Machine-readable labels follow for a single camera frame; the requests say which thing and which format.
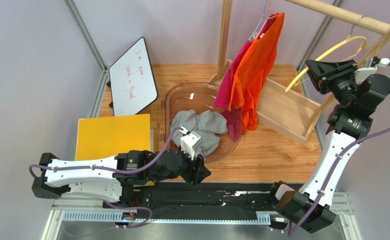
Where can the aluminium frame post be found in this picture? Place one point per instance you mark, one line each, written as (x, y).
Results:
(315, 42)
(104, 77)

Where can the wooden clothes rack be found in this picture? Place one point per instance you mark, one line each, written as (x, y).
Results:
(286, 111)

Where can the orange t shirt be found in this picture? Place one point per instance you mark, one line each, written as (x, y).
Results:
(253, 69)

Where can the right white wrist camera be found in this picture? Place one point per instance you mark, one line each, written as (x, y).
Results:
(370, 68)

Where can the yellow plastic hanger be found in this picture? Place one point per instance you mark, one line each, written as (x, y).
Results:
(298, 79)

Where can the yellow flat box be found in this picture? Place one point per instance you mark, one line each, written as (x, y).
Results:
(99, 138)

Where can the clear pink plastic basket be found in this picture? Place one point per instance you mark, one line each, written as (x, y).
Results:
(191, 106)

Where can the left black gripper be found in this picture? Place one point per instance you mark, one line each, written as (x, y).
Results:
(201, 171)

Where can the blue wire hanger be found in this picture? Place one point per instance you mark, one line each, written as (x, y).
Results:
(262, 19)

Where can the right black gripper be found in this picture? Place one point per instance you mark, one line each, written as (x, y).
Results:
(330, 76)

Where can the grey t shirt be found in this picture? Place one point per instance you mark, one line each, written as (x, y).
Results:
(208, 124)

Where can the magenta t shirt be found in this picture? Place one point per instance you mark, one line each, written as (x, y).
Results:
(222, 99)

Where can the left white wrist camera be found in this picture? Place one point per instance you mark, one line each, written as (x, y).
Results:
(190, 143)

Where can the white dry-erase board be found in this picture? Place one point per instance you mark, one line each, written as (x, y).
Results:
(132, 82)

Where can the right aluminium frame post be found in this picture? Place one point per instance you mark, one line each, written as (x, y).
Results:
(315, 42)

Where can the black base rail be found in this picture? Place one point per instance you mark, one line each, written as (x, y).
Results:
(214, 201)

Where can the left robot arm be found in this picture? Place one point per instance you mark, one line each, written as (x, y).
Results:
(112, 179)

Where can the left aluminium frame post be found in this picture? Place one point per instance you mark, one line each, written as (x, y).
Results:
(104, 77)

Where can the pink wire hanger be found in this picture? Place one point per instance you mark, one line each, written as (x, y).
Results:
(264, 25)

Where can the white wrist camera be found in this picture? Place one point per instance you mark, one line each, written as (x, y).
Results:
(370, 68)
(190, 143)

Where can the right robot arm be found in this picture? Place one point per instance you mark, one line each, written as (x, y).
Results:
(358, 91)

